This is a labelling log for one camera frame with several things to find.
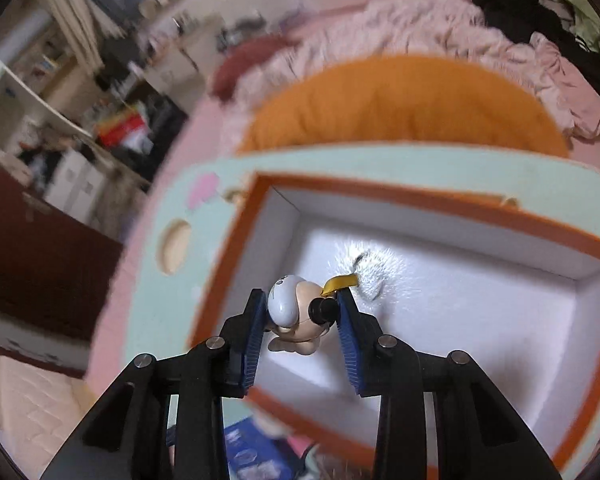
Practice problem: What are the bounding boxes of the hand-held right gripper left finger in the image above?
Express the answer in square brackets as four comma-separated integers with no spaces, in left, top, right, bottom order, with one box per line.
[40,288,269,480]

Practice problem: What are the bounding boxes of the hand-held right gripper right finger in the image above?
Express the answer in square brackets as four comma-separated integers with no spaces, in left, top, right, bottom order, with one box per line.
[336,289,562,480]

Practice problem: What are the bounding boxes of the small figurine toy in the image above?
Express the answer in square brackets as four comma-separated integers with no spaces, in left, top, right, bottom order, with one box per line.
[266,272,361,356]

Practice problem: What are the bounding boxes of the orange cardboard box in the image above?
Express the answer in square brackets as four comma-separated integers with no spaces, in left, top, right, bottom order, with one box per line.
[187,172,600,480]

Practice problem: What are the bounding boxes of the mint cartoon print desktop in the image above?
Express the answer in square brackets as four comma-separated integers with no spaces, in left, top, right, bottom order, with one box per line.
[87,142,600,480]

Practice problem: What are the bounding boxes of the white fluffy fur piece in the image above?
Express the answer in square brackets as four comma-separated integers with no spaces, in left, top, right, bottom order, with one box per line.
[330,240,411,306]

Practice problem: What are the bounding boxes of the blue packet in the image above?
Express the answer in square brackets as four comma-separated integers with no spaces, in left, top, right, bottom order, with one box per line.
[167,417,311,480]

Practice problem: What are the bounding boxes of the white drawer cabinet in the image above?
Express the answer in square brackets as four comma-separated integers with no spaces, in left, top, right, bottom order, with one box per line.
[45,150,116,226]

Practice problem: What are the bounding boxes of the dark brown furniture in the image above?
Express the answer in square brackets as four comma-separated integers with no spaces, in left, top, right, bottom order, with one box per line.
[0,152,126,376]

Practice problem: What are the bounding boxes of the red box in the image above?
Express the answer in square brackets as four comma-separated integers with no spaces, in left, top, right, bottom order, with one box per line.
[95,112,153,153]

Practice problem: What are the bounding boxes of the orange pillow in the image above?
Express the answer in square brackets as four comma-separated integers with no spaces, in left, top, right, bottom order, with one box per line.
[237,55,571,158]

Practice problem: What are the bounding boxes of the dark red pillow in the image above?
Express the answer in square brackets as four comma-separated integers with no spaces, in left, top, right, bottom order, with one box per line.
[210,35,301,101]

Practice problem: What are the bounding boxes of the pink floral blanket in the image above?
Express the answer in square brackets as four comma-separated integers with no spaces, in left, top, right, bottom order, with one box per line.
[220,0,600,146]

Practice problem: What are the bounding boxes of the pile of black clothes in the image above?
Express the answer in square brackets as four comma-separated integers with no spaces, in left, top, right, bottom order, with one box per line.
[472,0,600,101]

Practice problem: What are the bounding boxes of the cream curtain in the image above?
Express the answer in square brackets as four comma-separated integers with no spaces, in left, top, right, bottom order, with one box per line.
[30,0,131,76]

